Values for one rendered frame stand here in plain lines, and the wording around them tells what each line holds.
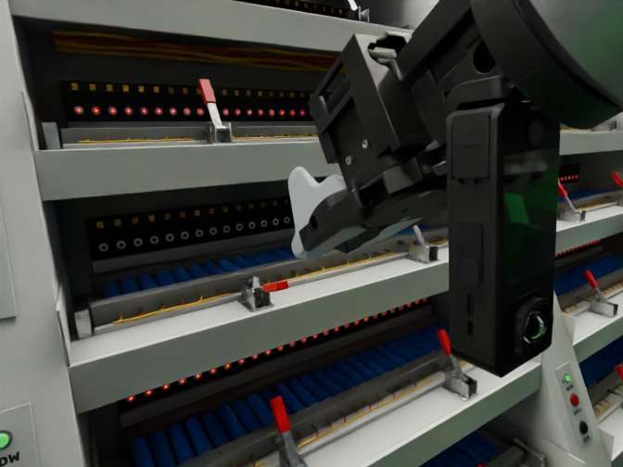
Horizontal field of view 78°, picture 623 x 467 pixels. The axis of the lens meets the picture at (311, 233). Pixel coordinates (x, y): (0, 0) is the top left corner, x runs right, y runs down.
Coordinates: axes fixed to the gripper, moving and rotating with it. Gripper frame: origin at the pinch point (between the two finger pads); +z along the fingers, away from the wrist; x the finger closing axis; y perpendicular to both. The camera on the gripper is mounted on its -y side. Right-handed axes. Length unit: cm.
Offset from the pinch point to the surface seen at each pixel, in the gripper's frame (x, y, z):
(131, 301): 12.6, 3.2, 19.0
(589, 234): -71, -4, 15
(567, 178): -103, 12, 28
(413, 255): -25.1, 0.4, 16.8
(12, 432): 22.5, -5.5, 14.4
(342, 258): -14.9, 2.9, 19.8
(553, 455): -42, -35, 21
